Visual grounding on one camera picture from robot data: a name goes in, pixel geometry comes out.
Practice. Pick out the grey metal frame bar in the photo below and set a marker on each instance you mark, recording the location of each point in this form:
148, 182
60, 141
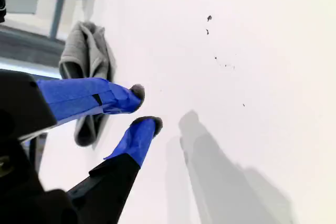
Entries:
58, 14

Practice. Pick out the grey striped towel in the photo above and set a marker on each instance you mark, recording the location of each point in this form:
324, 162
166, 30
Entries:
76, 48

